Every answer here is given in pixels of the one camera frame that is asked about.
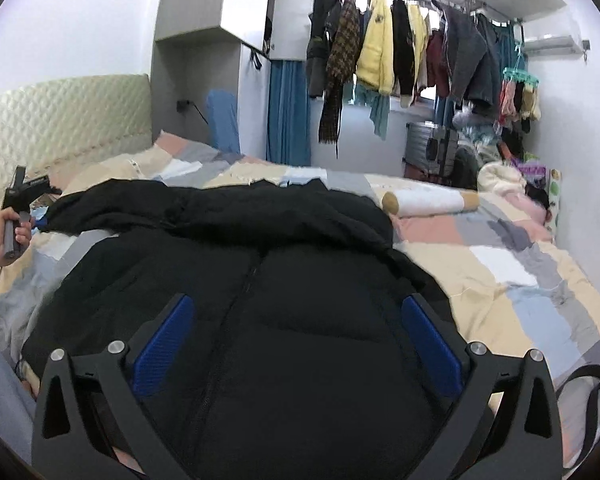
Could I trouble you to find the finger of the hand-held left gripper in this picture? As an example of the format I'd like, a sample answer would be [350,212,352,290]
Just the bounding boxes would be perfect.
[24,174,63,196]

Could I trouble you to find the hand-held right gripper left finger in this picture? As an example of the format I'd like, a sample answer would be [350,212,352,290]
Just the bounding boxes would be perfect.
[31,293,197,480]

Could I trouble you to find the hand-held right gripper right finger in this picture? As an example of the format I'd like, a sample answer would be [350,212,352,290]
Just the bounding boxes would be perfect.
[400,293,566,480]

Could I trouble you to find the black puffer jacket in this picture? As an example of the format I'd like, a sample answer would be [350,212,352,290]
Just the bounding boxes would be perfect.
[20,177,491,480]

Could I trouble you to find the pile of clothes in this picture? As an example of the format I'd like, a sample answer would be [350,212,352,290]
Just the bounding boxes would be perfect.
[450,102,531,191]

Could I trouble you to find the person's left hand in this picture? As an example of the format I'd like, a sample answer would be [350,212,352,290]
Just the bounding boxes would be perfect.
[0,208,34,269]

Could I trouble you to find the cream quilted headboard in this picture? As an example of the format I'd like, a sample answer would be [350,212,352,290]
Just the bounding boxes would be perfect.
[0,73,153,211]

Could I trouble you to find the patchwork blanket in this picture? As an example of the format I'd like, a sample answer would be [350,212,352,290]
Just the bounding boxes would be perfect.
[0,131,600,471]

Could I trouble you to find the white rolled bolster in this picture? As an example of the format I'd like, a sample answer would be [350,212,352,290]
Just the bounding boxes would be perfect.
[381,189,481,219]

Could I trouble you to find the person's grey trouser leg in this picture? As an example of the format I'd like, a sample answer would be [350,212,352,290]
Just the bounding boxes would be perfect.
[0,330,38,466]

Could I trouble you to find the white fluffy blanket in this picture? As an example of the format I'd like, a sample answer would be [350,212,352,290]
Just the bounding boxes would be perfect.
[476,160,528,198]

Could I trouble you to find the green dotted cushion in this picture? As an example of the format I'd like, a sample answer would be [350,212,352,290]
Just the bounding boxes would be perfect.
[546,167,563,241]

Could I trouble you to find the silver suitcase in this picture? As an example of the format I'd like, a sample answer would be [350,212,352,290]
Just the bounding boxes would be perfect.
[404,121,461,181]

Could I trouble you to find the white wardrobe cabinet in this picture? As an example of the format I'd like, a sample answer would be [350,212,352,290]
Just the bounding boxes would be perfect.
[150,0,281,153]

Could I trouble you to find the teal hanging cloth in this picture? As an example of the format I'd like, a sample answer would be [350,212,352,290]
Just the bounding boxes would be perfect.
[352,82,392,139]

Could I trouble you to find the blue curtain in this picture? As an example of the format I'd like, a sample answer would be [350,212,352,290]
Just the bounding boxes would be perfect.
[266,59,312,166]

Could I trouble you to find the green sock hanger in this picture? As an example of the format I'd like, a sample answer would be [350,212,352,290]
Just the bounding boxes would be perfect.
[497,42,543,135]

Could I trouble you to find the maroon hanging garment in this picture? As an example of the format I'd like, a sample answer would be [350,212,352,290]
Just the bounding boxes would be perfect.
[425,27,452,100]

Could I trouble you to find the grey hanging jacket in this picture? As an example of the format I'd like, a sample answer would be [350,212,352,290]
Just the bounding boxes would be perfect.
[432,0,496,108]

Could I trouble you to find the blue hanging jeans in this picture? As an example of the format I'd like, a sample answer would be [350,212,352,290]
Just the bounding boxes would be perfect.
[480,17,528,111]

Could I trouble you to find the brown houndstooth hanging scarf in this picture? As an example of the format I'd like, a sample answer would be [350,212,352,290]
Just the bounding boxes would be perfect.
[318,0,362,145]

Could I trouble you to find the black hanging garment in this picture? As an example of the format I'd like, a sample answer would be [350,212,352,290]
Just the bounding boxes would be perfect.
[391,0,416,109]

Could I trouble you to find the yellow hanging jacket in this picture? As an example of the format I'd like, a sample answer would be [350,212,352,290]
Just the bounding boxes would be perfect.
[355,0,396,97]

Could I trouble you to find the pale yellow hanging garment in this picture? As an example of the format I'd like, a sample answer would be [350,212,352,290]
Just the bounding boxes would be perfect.
[408,2,431,96]

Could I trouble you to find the black hanging coat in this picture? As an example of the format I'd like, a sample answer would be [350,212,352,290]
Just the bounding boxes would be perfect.
[306,0,346,99]

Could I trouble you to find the white air conditioner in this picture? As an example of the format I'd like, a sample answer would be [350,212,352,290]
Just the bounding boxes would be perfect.
[522,32,586,56]

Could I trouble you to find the black wall charger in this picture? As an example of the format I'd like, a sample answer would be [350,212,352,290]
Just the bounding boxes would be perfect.
[176,100,206,123]

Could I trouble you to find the black bag strap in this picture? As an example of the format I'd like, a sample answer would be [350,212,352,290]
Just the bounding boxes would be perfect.
[555,364,600,476]

